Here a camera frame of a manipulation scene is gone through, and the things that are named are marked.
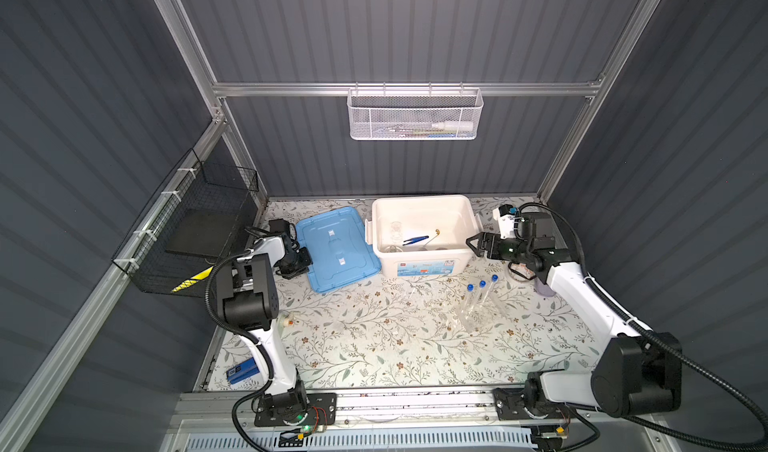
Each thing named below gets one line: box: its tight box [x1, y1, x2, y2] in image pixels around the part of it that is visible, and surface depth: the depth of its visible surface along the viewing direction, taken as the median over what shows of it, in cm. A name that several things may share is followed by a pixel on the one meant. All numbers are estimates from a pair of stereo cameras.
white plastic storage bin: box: [365, 195, 483, 278], surface depth 101 cm
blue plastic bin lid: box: [296, 206, 382, 293], surface depth 107 cm
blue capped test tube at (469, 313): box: [465, 284, 475, 324], surface depth 91 cm
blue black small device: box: [226, 357, 260, 385], surface depth 79 cm
